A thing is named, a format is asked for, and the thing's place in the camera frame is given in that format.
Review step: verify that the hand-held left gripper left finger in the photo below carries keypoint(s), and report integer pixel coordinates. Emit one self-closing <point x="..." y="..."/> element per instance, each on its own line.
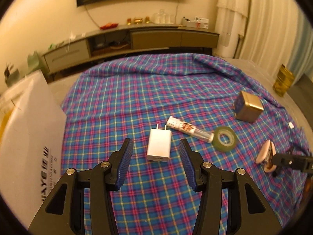
<point x="124" y="161"/>

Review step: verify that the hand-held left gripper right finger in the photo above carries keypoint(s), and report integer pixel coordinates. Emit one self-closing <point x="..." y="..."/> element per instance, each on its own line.
<point x="185" y="162"/>

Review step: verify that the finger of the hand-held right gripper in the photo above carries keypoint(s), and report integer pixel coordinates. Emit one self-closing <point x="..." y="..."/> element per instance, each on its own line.
<point x="293" y="162"/>

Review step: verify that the white stapler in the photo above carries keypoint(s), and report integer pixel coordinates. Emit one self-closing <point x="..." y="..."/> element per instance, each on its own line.
<point x="264" y="151"/>

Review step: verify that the white charger plug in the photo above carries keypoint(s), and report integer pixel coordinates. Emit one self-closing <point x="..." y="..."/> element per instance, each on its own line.
<point x="159" y="144"/>

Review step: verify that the patterned white tube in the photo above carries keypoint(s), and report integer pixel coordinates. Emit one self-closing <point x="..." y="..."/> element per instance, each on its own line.
<point x="183" y="127"/>

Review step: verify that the gold square tin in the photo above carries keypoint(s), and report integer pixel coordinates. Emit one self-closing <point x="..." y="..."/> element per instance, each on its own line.
<point x="249" y="110"/>

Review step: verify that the white cardboard box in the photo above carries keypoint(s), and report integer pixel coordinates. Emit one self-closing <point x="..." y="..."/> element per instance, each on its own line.
<point x="29" y="132"/>

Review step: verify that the green tape roll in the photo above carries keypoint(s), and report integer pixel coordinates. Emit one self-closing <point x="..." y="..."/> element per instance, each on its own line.
<point x="226" y="148"/>

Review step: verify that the blue plaid cloth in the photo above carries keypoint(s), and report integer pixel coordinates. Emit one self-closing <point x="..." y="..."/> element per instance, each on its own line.
<point x="146" y="90"/>

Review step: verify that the gold glass vase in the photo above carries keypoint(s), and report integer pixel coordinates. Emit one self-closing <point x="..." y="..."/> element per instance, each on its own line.
<point x="283" y="80"/>

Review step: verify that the grey television cabinet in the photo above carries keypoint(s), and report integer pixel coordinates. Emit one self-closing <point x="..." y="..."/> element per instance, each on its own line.
<point x="156" y="40"/>

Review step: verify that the green plastic chair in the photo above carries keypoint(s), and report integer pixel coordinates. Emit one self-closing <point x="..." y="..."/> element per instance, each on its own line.
<point x="34" y="61"/>

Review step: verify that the green plastic object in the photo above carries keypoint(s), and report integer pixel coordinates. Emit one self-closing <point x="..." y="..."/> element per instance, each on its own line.
<point x="53" y="45"/>

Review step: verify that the red fruit plate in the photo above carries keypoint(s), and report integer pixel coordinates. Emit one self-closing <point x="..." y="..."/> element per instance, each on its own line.
<point x="109" y="26"/>

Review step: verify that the cream curtain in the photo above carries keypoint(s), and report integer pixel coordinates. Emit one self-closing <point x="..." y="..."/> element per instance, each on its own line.
<point x="273" y="24"/>

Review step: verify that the white desktop organizer box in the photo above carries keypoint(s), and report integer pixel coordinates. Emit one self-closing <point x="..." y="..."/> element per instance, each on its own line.
<point x="195" y="23"/>

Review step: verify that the white bin with dark plant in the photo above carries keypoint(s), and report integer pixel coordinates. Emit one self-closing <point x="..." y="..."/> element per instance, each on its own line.
<point x="12" y="77"/>

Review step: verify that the gold bowl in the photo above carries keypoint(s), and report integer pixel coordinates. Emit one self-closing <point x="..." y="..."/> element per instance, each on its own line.
<point x="138" y="20"/>

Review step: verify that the glass cup set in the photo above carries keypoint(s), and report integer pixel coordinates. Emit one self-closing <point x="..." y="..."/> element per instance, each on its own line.
<point x="163" y="17"/>

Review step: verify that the white standing air conditioner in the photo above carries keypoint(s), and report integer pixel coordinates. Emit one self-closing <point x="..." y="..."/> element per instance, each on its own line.
<point x="229" y="17"/>

